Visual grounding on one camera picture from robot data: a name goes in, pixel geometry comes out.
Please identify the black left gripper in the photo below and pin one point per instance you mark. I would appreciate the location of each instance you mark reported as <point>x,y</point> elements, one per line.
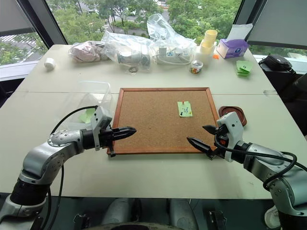
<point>106,139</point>

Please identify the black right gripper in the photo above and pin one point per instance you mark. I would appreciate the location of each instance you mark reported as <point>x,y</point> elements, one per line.
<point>220,145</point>

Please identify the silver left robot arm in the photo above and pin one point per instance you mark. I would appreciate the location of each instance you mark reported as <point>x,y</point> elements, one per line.
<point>45,157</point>

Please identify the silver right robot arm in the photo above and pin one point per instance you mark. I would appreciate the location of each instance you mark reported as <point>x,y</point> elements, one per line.
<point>286,189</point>

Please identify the green sticky note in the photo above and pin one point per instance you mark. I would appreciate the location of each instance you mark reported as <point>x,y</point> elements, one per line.
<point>185,109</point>

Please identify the small clear plastic container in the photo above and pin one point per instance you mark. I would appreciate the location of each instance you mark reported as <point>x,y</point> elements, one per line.
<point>196,67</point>

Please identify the grey cylindrical device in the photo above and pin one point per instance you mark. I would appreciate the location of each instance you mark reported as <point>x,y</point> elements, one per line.
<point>134,58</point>

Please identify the grey rounded robot leg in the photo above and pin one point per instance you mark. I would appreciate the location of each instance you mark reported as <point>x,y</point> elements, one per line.
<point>122,212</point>
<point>182,212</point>

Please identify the stack of green sticky notes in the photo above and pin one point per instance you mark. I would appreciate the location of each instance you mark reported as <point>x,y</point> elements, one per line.
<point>244,68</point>

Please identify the clear bag with grey device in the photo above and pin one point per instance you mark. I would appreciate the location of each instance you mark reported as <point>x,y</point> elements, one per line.
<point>124,48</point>

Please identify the white power strip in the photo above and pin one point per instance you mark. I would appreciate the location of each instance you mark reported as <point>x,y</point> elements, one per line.
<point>172,55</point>

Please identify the purple tissue box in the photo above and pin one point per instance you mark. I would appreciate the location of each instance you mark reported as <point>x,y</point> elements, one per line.
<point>231,49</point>

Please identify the clear bag with pink cloth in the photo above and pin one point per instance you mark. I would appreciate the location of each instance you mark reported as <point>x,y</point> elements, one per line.
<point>84,51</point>

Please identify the dark chair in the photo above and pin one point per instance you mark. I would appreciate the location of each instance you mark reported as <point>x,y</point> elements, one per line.
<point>295,93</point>

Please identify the clear bag with power strip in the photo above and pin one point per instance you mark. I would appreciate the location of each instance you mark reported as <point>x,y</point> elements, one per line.
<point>168,40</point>

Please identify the black zipped case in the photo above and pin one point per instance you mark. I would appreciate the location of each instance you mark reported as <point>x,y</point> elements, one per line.
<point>275,62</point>

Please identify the white tape roll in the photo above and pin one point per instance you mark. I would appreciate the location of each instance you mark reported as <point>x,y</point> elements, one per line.
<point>50,63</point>

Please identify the white shoe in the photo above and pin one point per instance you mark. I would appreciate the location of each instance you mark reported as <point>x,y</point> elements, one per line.
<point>272,216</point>

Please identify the white tissue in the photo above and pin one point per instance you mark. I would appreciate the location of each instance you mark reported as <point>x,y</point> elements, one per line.
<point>239,31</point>

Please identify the grey roller blind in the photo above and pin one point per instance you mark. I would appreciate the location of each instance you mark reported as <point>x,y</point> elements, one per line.
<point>13,15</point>
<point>280,21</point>

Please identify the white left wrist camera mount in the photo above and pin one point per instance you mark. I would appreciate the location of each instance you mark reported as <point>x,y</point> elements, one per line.
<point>102,118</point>

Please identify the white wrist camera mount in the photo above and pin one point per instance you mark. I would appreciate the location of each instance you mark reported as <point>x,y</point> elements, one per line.
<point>233,129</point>
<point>102,118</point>

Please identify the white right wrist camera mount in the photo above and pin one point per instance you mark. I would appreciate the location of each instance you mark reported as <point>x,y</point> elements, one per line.
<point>233,129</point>

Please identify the cork board with wooden frame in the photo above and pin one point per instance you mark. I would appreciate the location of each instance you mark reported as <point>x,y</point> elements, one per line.
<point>153,117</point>

